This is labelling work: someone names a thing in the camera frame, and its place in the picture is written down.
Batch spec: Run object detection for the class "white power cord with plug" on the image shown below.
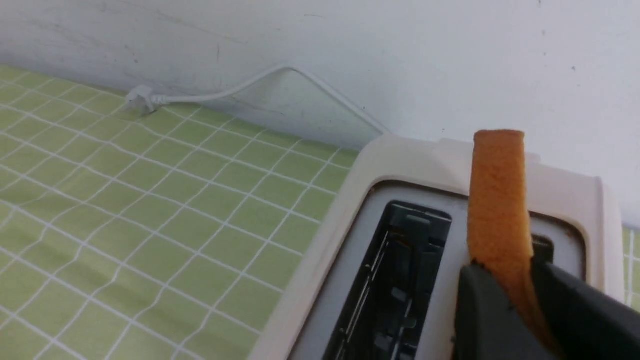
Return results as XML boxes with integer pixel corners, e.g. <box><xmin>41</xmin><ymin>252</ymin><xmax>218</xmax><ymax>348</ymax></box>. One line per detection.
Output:
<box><xmin>124</xmin><ymin>64</ymin><xmax>393</xmax><ymax>136</ymax></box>

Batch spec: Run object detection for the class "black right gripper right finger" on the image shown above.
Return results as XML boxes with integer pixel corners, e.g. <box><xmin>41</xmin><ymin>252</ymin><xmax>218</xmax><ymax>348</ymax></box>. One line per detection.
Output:
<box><xmin>531</xmin><ymin>259</ymin><xmax>640</xmax><ymax>360</ymax></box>

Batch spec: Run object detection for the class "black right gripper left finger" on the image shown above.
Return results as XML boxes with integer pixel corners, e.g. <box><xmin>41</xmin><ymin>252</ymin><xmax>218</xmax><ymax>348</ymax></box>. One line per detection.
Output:
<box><xmin>452</xmin><ymin>264</ymin><xmax>556</xmax><ymax>360</ymax></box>

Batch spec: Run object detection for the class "green checkered tablecloth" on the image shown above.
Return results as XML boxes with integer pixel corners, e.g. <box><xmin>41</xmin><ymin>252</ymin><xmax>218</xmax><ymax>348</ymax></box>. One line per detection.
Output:
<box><xmin>0</xmin><ymin>64</ymin><xmax>640</xmax><ymax>360</ymax></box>

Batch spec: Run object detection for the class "toasted bread slice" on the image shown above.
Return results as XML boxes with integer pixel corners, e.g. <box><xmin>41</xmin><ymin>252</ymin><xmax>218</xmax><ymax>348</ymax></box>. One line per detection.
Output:
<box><xmin>467</xmin><ymin>129</ymin><xmax>566</xmax><ymax>359</ymax></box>

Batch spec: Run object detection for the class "white toaster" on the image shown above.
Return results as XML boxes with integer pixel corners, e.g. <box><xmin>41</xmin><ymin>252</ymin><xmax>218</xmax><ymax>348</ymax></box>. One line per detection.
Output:
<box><xmin>249</xmin><ymin>135</ymin><xmax>626</xmax><ymax>360</ymax></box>

